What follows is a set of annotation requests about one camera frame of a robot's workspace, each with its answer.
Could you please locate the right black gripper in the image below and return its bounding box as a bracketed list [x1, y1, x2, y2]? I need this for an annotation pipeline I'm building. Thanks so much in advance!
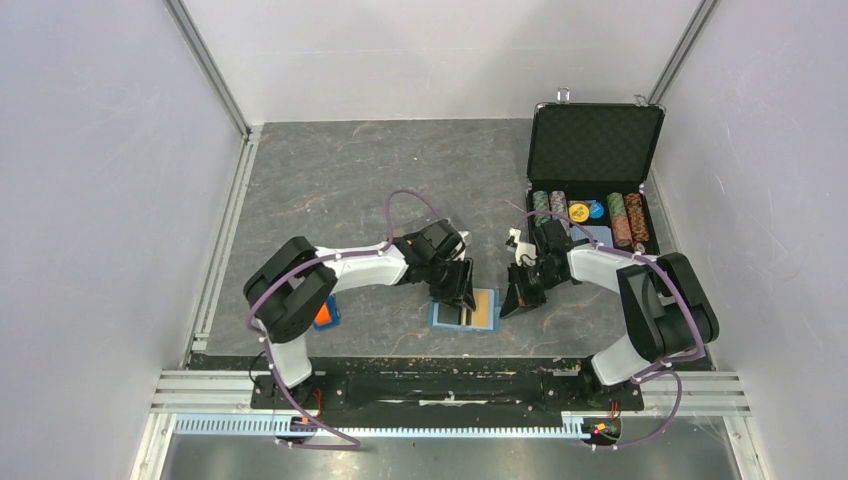
[501, 260, 566, 318]

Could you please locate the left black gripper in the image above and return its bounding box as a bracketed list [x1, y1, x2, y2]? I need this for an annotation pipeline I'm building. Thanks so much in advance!
[424, 255, 476, 312]

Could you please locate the blue card holder wallet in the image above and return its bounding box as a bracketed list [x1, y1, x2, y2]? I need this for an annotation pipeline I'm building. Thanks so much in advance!
[428, 288, 500, 333]

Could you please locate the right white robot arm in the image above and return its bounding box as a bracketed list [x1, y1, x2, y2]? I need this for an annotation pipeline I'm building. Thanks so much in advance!
[500, 221, 719, 408]

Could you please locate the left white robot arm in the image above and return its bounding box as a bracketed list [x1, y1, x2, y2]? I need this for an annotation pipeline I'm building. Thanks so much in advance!
[243, 220, 476, 408]

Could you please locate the black poker chip case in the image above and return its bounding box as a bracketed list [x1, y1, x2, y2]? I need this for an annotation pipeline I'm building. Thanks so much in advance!
[526, 101, 665, 255]

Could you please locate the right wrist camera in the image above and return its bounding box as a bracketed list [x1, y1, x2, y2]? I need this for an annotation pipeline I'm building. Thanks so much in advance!
[505, 228, 537, 267]

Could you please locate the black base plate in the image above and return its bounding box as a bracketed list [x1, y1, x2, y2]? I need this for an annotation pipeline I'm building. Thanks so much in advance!
[290, 357, 644, 429]

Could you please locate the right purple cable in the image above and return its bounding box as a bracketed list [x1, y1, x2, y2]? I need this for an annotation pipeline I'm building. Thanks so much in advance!
[513, 210, 708, 453]

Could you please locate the purple cable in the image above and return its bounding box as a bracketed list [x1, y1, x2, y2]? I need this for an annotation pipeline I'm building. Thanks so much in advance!
[246, 190, 444, 450]
[513, 210, 708, 453]

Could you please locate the white slotted cable duct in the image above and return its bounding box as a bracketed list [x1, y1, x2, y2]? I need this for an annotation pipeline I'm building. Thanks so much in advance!
[173, 413, 612, 440]

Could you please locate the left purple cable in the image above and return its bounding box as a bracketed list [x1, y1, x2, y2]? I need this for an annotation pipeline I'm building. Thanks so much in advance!
[246, 190, 444, 450]

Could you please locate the right aluminium frame post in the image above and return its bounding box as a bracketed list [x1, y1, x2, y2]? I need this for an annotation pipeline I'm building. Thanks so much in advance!
[647, 0, 720, 104]

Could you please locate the aluminium frame post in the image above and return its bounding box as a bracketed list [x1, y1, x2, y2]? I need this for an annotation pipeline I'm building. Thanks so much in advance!
[647, 0, 720, 104]
[163, 0, 252, 139]

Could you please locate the left aluminium frame post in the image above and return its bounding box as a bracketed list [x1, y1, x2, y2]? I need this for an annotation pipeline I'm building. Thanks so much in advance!
[163, 0, 252, 139]

